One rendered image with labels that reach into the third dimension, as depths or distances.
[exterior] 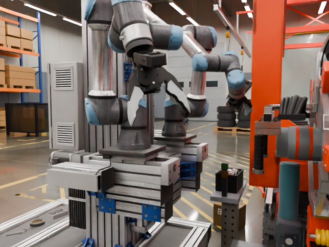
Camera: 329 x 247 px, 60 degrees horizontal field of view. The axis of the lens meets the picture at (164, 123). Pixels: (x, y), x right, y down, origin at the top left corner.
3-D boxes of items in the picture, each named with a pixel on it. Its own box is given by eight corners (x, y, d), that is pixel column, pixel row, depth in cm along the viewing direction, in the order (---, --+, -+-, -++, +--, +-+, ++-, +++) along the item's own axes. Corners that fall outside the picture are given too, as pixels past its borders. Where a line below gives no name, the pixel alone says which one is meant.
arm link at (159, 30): (142, 22, 128) (180, 61, 89) (118, 19, 124) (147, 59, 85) (145, -6, 122) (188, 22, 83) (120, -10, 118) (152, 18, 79)
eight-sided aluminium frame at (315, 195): (341, 239, 92) (349, 69, 88) (318, 236, 95) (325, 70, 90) (320, 190, 142) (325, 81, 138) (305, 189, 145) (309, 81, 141)
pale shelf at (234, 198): (238, 204, 168) (238, 199, 167) (209, 200, 174) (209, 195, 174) (246, 185, 207) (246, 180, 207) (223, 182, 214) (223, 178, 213)
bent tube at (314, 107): (322, 114, 99) (323, 84, 98) (264, 113, 106) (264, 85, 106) (317, 112, 115) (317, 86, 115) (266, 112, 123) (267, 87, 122)
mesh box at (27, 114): (36, 136, 818) (35, 103, 810) (5, 135, 868) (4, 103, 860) (58, 134, 898) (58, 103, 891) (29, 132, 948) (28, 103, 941)
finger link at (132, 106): (128, 130, 69) (141, 98, 72) (133, 124, 64) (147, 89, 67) (116, 125, 69) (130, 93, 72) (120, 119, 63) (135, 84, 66)
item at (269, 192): (276, 239, 177) (277, 205, 175) (260, 236, 180) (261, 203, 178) (279, 161, 404) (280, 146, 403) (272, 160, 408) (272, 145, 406)
